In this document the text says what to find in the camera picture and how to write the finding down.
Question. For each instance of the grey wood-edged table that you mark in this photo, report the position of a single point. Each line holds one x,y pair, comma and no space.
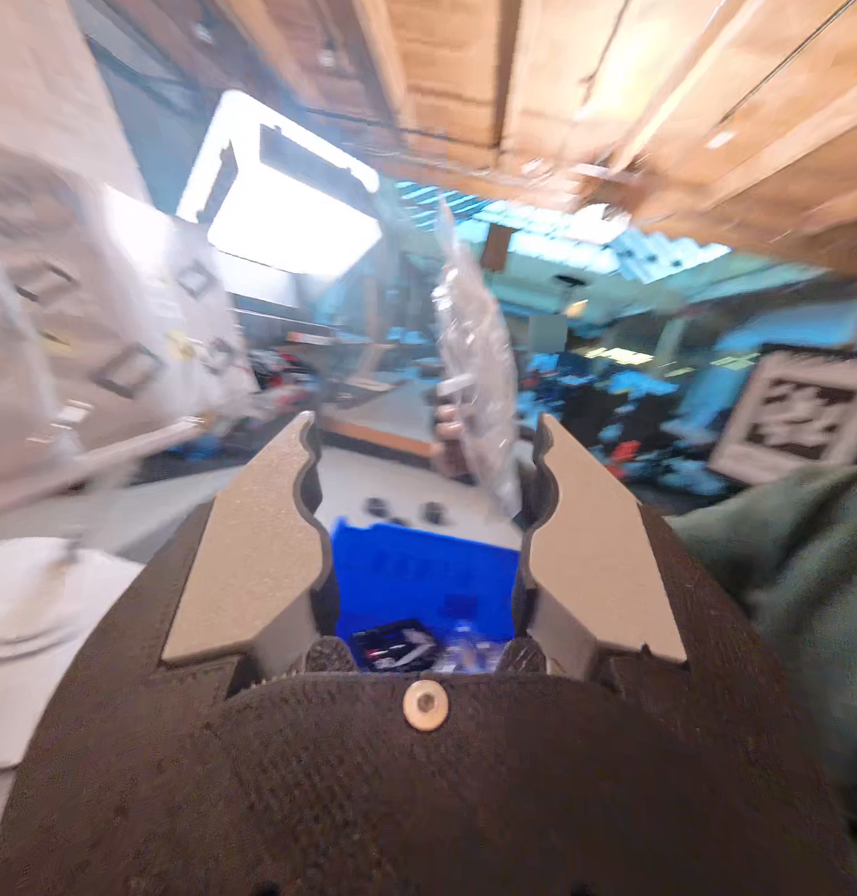
386,420

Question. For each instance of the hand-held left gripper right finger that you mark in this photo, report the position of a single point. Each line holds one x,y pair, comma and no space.
596,567

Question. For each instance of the brown sign board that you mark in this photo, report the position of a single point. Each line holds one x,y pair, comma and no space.
495,246

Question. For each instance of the person's green sweatshirt torso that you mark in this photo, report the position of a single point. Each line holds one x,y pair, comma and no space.
806,595

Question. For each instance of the blue plastic bin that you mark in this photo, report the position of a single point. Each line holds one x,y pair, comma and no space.
421,567

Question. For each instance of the small clear plastic bag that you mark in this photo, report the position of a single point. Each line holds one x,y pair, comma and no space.
474,350

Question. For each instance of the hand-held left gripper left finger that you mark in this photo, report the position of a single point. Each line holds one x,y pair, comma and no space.
253,560

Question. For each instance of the black floor lamp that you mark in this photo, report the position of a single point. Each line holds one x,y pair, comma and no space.
570,283

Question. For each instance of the black white marker sign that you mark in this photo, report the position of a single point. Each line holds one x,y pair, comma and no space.
799,413

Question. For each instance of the white lit panel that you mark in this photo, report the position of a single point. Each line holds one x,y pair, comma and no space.
295,224

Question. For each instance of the clear bag of colourful pieces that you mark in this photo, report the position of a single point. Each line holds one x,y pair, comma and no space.
470,651

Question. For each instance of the lego instruction booklet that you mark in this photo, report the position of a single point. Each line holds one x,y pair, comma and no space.
85,315

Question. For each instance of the white book stand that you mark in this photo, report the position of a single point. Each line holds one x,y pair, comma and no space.
36,630

